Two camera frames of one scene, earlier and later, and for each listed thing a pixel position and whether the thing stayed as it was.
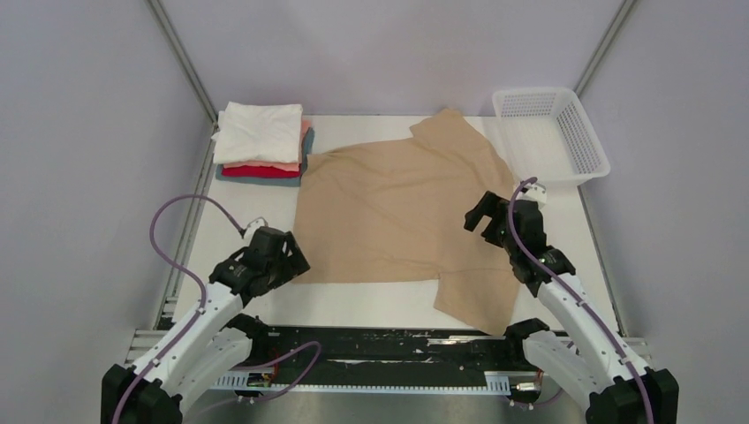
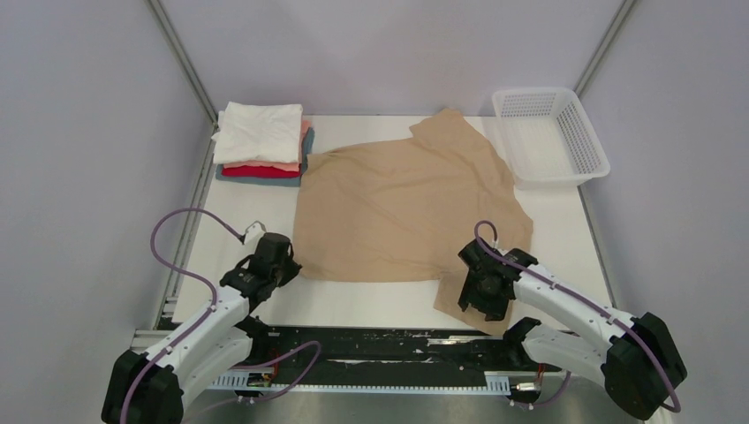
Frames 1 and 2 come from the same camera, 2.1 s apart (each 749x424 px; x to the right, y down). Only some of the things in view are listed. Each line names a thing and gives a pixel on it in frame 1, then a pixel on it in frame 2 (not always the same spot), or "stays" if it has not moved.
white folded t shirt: (251, 132) stays
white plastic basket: (547, 136) stays
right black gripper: (490, 206) -> (493, 311)
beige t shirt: (397, 211) stays
